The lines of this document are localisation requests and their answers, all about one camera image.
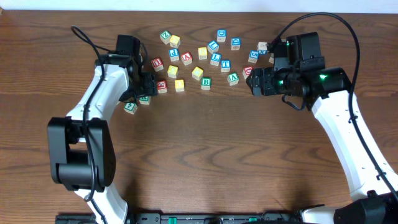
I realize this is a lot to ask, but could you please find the red U block left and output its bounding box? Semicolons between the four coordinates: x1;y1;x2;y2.
151;57;164;72

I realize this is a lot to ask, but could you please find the yellow O block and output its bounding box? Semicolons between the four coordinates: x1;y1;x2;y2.
175;79;185;92
167;65;178;78

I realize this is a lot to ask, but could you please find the red E block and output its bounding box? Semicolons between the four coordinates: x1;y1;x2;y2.
157;80;167;94

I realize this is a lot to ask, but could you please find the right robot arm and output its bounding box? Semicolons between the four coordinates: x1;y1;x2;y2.
246;68;397;223

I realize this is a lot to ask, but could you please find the green 4 block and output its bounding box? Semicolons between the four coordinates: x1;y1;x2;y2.
124;103;137;114

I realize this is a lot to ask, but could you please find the blue 5 block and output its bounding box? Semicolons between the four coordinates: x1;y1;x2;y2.
248;50;259;63

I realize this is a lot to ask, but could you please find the red A block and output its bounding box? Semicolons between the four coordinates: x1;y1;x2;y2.
181;52;193;66

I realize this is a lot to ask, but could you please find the blue D block right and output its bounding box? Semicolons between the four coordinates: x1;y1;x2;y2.
231;37;241;50

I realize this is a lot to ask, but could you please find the green V block right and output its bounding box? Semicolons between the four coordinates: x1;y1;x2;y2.
227;72;239;86

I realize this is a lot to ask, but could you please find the green B block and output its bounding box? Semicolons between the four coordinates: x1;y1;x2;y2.
201;77;211;90

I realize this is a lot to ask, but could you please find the right black cable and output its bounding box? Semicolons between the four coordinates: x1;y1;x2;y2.
269;12;398;203

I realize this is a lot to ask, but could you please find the blue D block top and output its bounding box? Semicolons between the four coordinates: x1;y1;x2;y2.
216;29;226;42

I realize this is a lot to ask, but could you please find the blue L block upper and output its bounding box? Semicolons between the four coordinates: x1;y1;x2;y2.
207;40;220;54

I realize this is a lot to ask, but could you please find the blue P block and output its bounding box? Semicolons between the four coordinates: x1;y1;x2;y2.
169;49;180;62

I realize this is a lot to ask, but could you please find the blue T block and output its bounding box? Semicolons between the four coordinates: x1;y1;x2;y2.
221;60;231;73

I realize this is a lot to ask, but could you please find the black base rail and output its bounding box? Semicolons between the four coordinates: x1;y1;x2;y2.
54;212;303;224

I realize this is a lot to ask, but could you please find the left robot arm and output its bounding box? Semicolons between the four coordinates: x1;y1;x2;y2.
47;55;156;223

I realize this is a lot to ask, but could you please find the green R block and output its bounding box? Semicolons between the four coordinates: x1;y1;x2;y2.
139;96;151;105

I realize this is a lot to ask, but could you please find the blue d block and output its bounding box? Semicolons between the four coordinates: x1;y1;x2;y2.
231;37;241;50
216;29;226;42

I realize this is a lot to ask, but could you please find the blue l block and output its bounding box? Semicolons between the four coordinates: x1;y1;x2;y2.
210;52;221;66
207;40;220;54

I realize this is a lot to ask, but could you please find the yellow block centre top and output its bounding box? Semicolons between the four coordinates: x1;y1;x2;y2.
198;47;208;60

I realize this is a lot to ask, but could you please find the red u block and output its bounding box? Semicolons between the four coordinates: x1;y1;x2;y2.
151;57;164;72
243;66;253;80

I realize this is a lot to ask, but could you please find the black cable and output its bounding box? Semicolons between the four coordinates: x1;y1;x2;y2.
70;25;109;224
269;12;398;203

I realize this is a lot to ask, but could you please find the blue X block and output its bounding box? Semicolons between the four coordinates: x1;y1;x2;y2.
257;42;268;55

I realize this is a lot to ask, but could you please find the red U block right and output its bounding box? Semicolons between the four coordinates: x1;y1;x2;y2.
243;66;253;80

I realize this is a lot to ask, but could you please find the blue L block lower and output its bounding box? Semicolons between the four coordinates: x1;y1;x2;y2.
210;52;221;66

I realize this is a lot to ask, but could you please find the green J block right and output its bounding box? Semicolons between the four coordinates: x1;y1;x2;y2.
269;53;274;64

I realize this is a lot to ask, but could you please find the left black cable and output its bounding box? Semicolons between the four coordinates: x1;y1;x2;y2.
70;25;109;224

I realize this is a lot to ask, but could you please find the green Z block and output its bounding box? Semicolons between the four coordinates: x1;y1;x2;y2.
160;30;172;45

